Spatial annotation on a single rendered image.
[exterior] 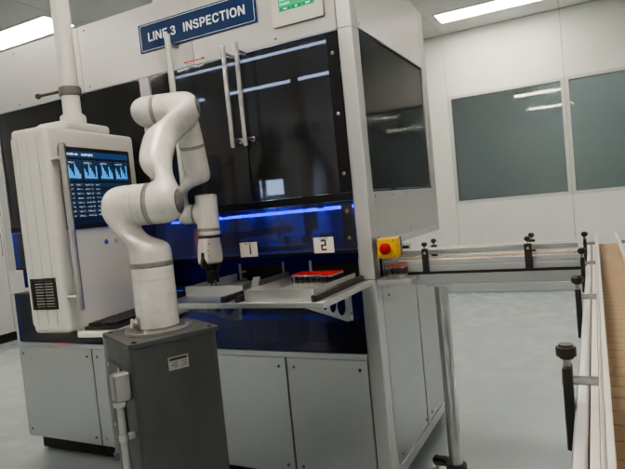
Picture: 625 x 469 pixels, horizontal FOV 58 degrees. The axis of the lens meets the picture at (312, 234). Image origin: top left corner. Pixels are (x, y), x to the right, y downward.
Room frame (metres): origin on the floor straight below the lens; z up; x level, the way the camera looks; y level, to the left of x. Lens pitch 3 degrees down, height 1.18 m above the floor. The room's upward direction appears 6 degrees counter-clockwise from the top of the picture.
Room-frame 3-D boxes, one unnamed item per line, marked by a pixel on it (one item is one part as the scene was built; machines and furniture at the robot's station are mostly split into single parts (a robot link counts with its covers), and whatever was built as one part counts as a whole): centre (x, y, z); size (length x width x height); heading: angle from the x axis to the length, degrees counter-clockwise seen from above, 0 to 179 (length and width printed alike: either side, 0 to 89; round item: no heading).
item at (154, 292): (1.61, 0.47, 0.95); 0.19 x 0.19 x 0.18
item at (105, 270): (2.26, 0.91, 1.19); 0.50 x 0.19 x 0.78; 160
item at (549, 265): (2.02, -0.59, 0.92); 0.69 x 0.16 x 0.16; 63
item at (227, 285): (2.19, 0.31, 0.90); 0.34 x 0.26 x 0.04; 153
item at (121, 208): (1.61, 0.50, 1.16); 0.19 x 0.12 x 0.24; 81
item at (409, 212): (2.94, 0.48, 1.54); 2.06 x 1.00 x 1.11; 63
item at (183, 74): (2.37, 0.43, 1.50); 0.47 x 0.01 x 0.59; 63
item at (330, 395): (2.94, 0.48, 0.44); 2.06 x 1.00 x 0.88; 63
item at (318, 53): (2.17, 0.03, 1.50); 0.43 x 0.01 x 0.59; 63
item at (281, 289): (1.94, 0.05, 0.90); 0.34 x 0.26 x 0.04; 153
